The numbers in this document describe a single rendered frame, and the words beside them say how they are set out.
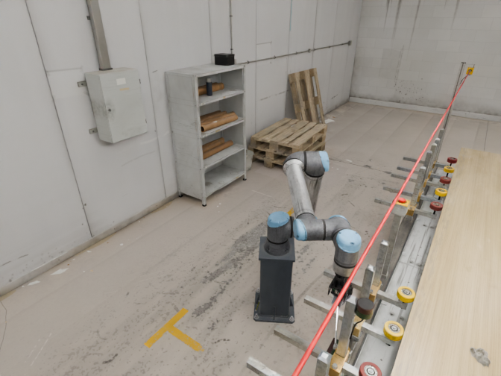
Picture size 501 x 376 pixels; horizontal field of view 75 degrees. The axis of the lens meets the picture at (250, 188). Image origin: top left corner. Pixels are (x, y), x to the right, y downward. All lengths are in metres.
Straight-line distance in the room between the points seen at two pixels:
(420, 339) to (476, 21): 7.83
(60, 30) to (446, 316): 3.20
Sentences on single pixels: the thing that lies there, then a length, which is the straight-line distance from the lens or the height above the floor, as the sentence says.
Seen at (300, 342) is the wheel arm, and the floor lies 0.86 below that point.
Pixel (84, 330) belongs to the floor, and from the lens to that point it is 2.96.
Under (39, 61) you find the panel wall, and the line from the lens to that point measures 3.16.
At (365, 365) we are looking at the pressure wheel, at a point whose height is 0.91.
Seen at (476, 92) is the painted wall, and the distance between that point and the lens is 9.02.
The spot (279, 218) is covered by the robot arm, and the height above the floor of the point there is 0.87.
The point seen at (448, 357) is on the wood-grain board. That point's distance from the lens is 1.65.
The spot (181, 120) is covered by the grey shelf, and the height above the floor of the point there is 1.04.
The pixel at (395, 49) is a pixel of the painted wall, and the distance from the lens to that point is 9.12.
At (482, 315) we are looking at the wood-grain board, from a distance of 1.89.
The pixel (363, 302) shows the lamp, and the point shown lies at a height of 1.18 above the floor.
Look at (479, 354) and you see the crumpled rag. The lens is 1.71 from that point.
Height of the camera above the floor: 2.10
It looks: 28 degrees down
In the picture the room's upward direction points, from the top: straight up
